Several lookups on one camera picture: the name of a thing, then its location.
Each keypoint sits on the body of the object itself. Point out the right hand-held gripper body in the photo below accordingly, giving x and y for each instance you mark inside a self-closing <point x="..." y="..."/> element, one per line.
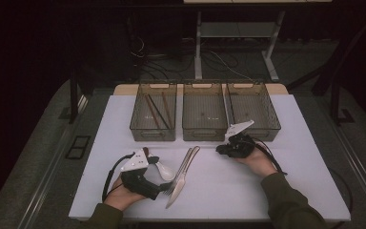
<point x="243" y="146"/>

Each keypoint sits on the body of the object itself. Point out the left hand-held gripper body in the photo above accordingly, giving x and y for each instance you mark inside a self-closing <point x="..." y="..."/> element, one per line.
<point x="138" y="185"/>

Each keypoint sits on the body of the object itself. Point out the brown wooden spoon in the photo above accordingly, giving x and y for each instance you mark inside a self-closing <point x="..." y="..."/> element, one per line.
<point x="146" y="152"/>

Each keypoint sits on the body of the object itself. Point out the white ceramic spoon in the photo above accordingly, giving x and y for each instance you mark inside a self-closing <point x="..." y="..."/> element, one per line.
<point x="166" y="171"/>

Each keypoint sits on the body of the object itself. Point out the smoky clear plastic bin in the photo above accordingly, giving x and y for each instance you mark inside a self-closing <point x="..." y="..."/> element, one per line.
<point x="139" y="127"/>
<point x="257" y="108"/>
<point x="204" y="111"/>

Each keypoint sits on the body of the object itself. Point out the brown wooden chopstick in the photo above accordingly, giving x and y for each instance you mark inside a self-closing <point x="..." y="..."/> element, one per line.
<point x="167" y="109"/>
<point x="152" y="111"/>

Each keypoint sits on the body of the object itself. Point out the person's left hand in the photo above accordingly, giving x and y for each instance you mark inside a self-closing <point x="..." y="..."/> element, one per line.
<point x="122" y="197"/>

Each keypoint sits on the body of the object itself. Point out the person's right hand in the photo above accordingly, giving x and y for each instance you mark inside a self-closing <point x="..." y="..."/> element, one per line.
<point x="260" y="163"/>

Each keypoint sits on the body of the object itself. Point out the silver metal knife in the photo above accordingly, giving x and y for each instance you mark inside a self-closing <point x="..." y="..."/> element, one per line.
<point x="178" y="187"/>

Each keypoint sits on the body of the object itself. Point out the silver metal fork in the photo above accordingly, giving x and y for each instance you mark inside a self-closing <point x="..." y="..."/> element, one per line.
<point x="181" y="171"/>

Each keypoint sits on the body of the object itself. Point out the white table board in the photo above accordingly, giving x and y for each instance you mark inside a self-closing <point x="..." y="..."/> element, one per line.
<point x="219" y="191"/>

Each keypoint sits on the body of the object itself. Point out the black metal stand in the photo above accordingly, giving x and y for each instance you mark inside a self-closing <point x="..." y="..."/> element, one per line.
<point x="73" y="101"/>
<point x="335" y="101"/>

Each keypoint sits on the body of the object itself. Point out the black double floor frame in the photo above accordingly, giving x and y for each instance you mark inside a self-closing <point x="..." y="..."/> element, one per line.
<point x="77" y="147"/>

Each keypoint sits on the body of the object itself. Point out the white metal desk frame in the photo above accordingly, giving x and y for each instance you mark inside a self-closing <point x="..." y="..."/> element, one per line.
<point x="198" y="57"/>

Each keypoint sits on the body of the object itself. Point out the metal floor rail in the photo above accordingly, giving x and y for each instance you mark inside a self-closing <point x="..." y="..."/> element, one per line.
<point x="359" y="171"/>
<point x="44" y="187"/>

